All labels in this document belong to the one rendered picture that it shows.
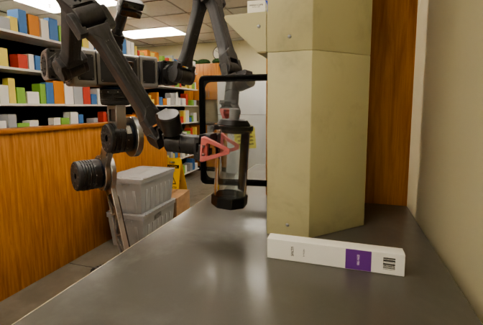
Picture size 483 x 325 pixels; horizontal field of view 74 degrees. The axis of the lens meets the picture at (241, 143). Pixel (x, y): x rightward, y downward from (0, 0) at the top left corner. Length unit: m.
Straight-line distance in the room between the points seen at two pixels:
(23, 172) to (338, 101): 2.31
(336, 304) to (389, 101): 0.74
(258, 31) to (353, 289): 0.61
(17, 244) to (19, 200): 0.31
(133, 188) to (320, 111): 2.38
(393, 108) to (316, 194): 0.47
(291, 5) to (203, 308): 0.68
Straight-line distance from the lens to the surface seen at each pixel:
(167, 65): 1.68
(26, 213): 2.79
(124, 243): 2.04
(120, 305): 0.64
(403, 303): 0.67
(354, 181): 0.93
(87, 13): 1.02
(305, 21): 0.83
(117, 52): 0.99
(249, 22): 0.86
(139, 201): 3.01
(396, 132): 1.18
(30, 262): 2.91
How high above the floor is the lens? 1.27
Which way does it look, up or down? 6 degrees down
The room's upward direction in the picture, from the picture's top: straight up
